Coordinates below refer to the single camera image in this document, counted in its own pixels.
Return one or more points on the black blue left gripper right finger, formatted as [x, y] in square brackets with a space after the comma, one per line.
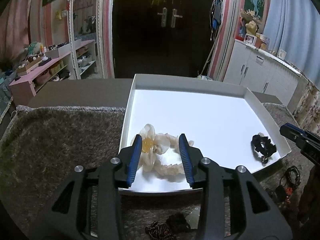
[233, 204]

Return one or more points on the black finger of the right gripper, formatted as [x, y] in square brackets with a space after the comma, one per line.
[306, 141]

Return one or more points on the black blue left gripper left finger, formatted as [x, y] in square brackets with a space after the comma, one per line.
[67, 215]

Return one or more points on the black scrunchie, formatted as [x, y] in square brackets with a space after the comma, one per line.
[263, 145]

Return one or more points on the cream flower scrunchie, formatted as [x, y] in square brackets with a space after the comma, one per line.
[160, 157]

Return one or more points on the red cord charm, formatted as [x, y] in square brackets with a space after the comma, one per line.
[288, 191]

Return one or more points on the white cabinet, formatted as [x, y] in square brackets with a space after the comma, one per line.
[261, 72]

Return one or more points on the white shallow tray box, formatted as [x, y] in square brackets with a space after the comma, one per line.
[218, 117]

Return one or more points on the blue curtain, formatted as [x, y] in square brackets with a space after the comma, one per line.
[293, 26]

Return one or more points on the pink shelf unit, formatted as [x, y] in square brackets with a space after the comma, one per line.
[57, 69]

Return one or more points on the dark double door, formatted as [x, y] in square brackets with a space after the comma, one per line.
[168, 37]

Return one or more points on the pink curtain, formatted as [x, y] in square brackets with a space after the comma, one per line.
[14, 28]

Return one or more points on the white framed standing mirror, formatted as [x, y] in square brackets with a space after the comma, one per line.
[92, 20]

